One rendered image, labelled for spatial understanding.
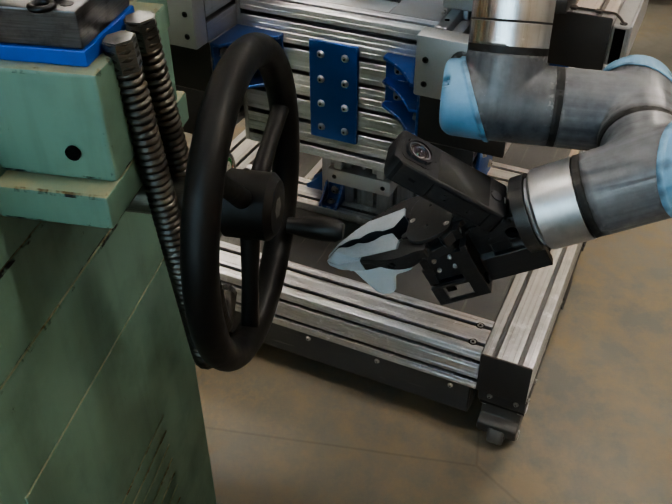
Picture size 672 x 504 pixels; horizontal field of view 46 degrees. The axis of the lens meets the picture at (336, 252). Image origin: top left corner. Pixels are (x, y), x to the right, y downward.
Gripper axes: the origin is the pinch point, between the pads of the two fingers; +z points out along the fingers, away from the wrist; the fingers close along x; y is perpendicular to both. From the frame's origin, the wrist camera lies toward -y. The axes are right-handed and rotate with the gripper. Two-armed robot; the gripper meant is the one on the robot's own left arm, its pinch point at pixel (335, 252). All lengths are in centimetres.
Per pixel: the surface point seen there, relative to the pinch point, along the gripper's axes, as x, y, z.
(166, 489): -4, 27, 42
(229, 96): -10.8, -23.0, -7.0
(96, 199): -15.6, -21.6, 4.9
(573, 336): 66, 85, 4
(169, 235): -10.2, -13.7, 6.5
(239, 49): -5.7, -24.2, -6.9
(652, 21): 252, 113, -20
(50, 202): -15.7, -22.9, 8.6
